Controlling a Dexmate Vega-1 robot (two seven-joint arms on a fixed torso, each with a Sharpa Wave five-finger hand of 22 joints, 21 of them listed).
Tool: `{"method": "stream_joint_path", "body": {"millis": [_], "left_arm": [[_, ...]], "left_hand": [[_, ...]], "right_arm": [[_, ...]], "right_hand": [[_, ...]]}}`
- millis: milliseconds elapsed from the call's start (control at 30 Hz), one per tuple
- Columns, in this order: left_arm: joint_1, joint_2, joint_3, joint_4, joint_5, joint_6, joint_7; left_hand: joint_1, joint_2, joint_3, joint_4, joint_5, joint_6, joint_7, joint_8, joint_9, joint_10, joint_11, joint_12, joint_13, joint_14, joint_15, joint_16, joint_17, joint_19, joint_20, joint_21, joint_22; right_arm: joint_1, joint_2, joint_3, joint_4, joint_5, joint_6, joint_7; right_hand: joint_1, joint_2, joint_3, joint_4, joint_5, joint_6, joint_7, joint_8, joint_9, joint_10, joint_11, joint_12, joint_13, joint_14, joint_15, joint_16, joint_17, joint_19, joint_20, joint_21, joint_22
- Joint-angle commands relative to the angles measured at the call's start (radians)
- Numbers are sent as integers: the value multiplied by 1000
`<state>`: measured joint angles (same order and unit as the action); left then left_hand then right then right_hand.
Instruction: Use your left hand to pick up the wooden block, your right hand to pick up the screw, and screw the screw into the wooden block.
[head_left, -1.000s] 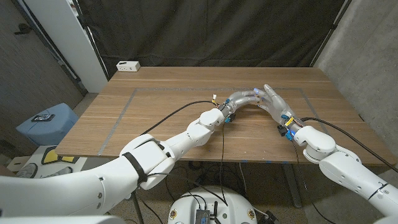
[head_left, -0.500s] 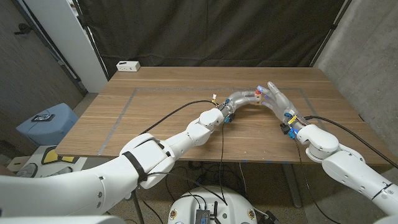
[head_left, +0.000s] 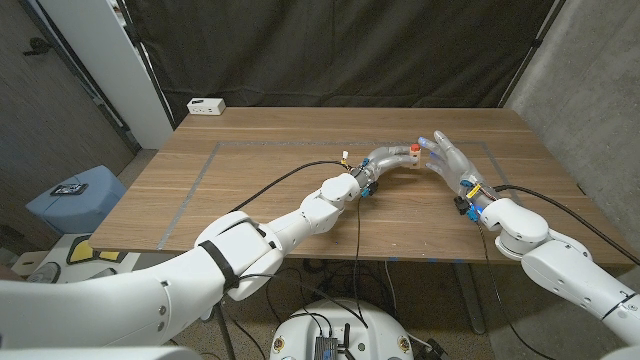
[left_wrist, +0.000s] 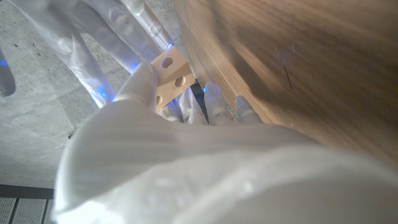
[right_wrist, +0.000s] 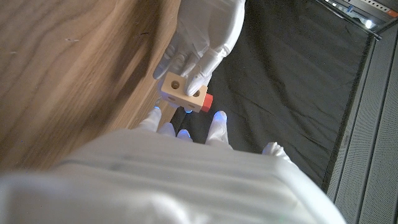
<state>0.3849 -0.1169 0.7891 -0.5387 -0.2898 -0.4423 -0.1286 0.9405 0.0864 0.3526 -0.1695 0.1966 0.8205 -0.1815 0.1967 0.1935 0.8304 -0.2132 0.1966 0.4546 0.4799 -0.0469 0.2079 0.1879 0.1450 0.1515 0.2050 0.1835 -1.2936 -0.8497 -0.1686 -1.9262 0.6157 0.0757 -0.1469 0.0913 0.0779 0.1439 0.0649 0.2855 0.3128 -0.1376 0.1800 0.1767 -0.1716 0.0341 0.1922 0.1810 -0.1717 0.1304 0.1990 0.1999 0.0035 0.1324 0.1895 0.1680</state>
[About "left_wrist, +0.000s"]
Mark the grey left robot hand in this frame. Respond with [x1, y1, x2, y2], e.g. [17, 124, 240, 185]
[52, 60, 398, 224]

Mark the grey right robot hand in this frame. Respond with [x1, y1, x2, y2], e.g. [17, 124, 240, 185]
[0, 0, 174, 108]

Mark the small wooden block with holes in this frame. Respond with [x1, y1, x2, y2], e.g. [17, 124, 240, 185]
[150, 45, 197, 112]

